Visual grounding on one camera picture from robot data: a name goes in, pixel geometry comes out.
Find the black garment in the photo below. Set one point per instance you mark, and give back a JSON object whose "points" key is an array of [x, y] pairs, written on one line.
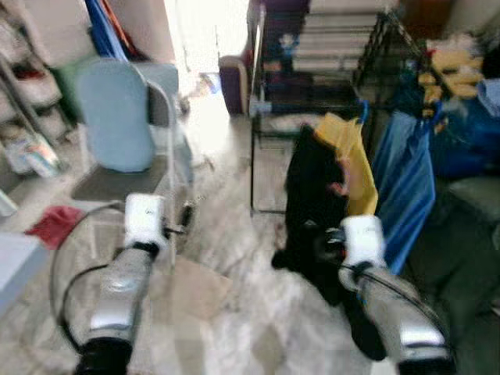
{"points": [[308, 203]]}

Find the pink plastic hanger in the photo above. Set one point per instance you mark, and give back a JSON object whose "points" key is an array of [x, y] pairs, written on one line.
{"points": [[339, 187]]}

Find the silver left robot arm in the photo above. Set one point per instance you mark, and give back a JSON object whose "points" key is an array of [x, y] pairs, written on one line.
{"points": [[117, 297]]}

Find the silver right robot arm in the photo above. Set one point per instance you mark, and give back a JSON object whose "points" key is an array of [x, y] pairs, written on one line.
{"points": [[398, 320]]}

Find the yellow shirt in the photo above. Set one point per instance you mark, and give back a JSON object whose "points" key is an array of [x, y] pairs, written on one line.
{"points": [[355, 164]]}

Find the blue shirt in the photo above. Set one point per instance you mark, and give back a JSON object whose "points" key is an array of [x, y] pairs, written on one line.
{"points": [[406, 187]]}

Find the dark green sofa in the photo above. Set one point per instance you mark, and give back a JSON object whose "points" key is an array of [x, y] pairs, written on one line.
{"points": [[469, 258]]}

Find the blue travel bag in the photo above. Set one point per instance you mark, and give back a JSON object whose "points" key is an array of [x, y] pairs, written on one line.
{"points": [[469, 141]]}

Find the purple armchair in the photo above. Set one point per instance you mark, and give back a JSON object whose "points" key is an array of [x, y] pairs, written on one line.
{"points": [[233, 86]]}

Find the black metal drying rack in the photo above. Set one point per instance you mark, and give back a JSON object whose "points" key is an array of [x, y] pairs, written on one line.
{"points": [[336, 39]]}

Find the yellow plush toy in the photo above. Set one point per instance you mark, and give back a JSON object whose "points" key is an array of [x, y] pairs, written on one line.
{"points": [[453, 74]]}

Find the light blue folded towel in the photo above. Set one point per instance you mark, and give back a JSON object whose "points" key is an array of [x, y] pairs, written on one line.
{"points": [[489, 98]]}

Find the white folding chair grey seat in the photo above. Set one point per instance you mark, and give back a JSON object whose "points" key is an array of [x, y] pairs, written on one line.
{"points": [[109, 187]]}

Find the light blue cushion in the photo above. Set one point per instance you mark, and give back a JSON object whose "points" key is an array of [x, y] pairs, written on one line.
{"points": [[113, 117]]}

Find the small dark red cloth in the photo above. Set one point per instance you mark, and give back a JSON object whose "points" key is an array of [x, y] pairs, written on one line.
{"points": [[53, 226]]}

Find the printed plastic package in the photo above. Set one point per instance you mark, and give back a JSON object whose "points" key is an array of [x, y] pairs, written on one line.
{"points": [[35, 156]]}

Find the royal blue hanging garment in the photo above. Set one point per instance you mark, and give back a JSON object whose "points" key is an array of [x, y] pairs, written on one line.
{"points": [[105, 31]]}

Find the white folding table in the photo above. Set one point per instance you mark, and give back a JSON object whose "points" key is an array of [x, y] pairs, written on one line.
{"points": [[19, 266]]}

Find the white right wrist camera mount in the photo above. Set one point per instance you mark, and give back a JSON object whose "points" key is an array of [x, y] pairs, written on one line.
{"points": [[365, 238]]}

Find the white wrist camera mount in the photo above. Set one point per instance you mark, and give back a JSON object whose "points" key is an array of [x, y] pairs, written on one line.
{"points": [[146, 219], [365, 238]]}

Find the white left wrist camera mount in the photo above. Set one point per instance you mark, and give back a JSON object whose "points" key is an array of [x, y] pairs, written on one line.
{"points": [[146, 219]]}

